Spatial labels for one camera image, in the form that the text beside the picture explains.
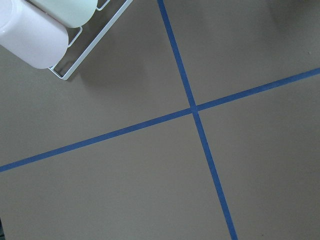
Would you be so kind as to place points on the pale green plastic cup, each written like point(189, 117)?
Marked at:
point(70, 13)

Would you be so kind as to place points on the pink plastic cup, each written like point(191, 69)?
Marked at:
point(32, 35)

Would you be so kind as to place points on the white wire rack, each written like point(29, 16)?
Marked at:
point(83, 39)

